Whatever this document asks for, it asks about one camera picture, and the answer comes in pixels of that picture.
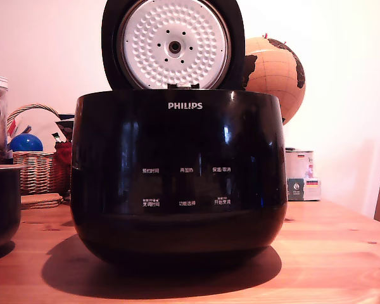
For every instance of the black Philips rice cooker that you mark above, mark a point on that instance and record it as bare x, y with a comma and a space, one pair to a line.
177, 142

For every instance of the black rice cooker lid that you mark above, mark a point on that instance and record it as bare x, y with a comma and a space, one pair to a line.
177, 47

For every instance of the white tin can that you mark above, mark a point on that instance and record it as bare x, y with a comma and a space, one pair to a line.
299, 163

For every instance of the cork globe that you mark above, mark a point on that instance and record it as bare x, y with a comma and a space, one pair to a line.
272, 73

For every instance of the small box with flag print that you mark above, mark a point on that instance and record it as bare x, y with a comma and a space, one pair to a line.
304, 190

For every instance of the black white-dotted bag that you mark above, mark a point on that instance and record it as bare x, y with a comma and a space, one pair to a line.
66, 128

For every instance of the red knitted item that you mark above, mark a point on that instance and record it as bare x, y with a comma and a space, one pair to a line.
63, 158

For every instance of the blue ball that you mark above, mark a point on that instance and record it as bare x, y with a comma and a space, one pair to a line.
25, 143

